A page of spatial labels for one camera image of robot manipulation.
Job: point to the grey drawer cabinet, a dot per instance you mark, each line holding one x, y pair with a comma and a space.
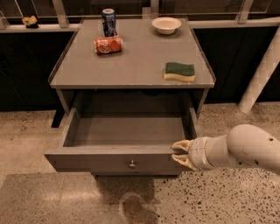
139, 66

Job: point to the grey top drawer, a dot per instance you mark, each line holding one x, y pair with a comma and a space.
116, 131

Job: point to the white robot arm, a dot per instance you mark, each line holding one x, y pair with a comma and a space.
245, 146

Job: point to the grey drawer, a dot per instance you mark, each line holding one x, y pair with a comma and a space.
138, 173
116, 131

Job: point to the blue soda can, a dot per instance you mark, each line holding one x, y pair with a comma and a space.
108, 17

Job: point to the orange soda can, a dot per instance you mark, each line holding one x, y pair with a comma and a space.
107, 45

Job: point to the white bowl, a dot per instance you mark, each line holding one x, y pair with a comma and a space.
166, 25

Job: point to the small yellow black object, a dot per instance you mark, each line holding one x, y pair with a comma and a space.
30, 22

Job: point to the metal window railing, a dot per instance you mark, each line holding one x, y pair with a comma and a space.
200, 14

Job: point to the round floor drain cover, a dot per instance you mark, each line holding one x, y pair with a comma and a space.
132, 206

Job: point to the green yellow sponge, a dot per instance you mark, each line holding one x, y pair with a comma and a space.
179, 71

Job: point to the grey bottom drawer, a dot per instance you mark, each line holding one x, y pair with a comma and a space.
138, 173

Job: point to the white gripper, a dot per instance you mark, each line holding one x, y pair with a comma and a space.
199, 153

